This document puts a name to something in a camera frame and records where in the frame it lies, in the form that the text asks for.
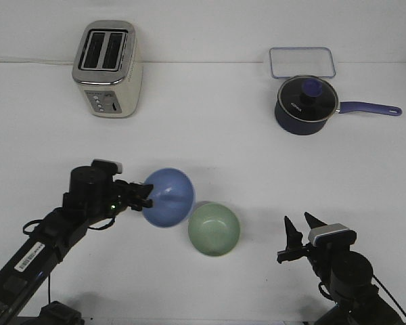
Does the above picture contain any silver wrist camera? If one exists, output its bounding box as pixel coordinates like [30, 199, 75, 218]
[91, 159, 122, 175]
[308, 223, 357, 247]

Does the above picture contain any cream and silver toaster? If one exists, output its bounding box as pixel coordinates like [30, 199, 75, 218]
[72, 20, 143, 118]

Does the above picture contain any green bowl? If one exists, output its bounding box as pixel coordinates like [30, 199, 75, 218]
[188, 202, 241, 257]

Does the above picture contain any blue bowl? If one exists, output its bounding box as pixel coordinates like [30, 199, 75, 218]
[143, 168, 196, 228]

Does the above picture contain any dark blue saucepan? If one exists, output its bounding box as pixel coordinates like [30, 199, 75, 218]
[274, 100, 403, 135]

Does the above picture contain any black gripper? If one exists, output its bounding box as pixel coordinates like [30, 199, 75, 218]
[276, 212, 328, 271]
[62, 165, 154, 217]

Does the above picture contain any glass pot lid blue knob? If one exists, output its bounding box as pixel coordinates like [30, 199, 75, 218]
[278, 75, 339, 123]

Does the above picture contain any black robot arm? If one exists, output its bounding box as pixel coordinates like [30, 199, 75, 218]
[0, 160, 154, 324]
[277, 212, 406, 324]

